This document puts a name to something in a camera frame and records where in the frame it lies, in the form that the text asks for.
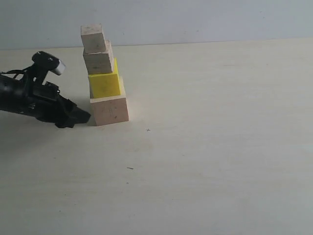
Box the medium wooden cube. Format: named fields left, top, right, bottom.
left=83, top=40, right=114, bottom=74

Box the large pale wooden cube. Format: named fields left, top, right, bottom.
left=89, top=76, right=129, bottom=126

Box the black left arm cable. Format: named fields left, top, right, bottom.
left=0, top=69, right=30, bottom=81

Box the yellow cube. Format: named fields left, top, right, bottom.
left=88, top=58, right=121, bottom=98

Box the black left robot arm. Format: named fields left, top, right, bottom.
left=0, top=65, right=91, bottom=128

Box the small pale wooden cube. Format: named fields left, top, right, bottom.
left=81, top=23, right=107, bottom=53

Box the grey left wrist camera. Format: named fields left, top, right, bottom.
left=32, top=51, right=66, bottom=76

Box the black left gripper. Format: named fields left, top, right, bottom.
left=23, top=66, right=91, bottom=128

